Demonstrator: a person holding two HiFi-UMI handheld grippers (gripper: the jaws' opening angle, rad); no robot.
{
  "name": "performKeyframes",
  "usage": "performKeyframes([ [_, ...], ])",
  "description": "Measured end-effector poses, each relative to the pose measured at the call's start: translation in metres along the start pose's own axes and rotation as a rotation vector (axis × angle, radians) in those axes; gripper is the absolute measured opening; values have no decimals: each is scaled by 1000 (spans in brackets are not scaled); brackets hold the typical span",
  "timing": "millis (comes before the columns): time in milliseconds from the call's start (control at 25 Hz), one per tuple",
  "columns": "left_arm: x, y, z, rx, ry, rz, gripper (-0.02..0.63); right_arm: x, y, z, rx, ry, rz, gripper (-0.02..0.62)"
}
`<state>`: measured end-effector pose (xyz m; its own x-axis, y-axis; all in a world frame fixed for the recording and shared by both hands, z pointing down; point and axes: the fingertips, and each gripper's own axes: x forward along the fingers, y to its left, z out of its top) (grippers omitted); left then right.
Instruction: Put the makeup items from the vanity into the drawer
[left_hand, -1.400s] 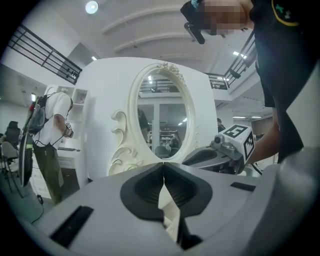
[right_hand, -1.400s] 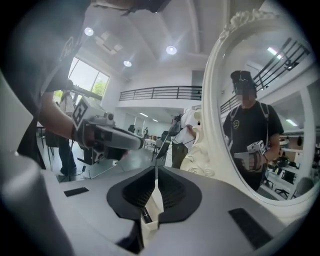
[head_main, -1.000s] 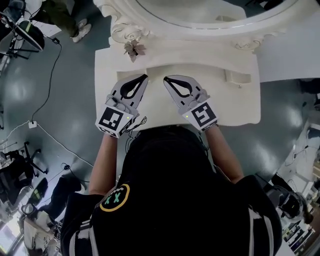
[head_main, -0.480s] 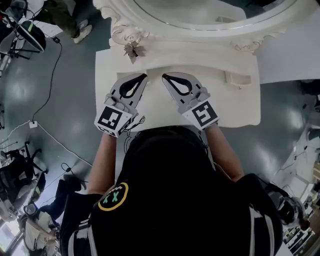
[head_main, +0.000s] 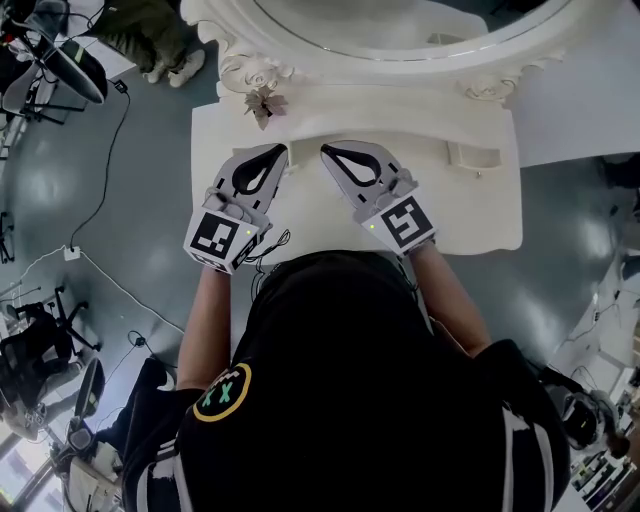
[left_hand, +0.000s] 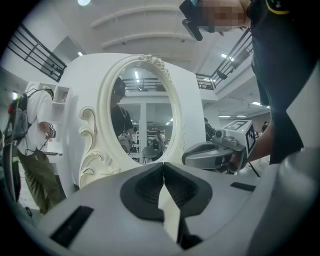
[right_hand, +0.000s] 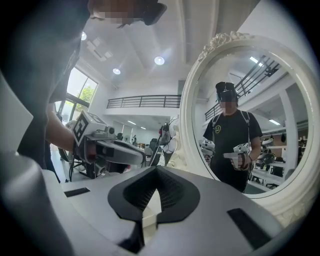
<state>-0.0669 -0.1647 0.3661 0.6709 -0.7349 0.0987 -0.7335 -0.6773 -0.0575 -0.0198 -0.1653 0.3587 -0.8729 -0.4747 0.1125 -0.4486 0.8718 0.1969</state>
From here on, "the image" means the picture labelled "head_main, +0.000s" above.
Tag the small potted plant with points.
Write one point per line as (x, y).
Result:
(265, 105)

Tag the white power strip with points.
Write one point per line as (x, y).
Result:
(71, 252)

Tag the long white workbench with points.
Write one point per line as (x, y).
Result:
(600, 325)

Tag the white framed oval mirror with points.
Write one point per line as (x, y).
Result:
(380, 30)

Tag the person's right forearm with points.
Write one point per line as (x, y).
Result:
(450, 305)

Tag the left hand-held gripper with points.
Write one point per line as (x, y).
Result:
(217, 237)

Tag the white dressing table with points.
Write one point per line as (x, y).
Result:
(450, 210)

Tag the person's left forearm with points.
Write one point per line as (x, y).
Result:
(205, 330)

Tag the person's black shirt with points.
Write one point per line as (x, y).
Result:
(350, 400)

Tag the black office chair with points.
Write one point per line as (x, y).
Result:
(35, 345)
(90, 390)
(65, 65)

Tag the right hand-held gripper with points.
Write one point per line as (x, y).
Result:
(405, 222)

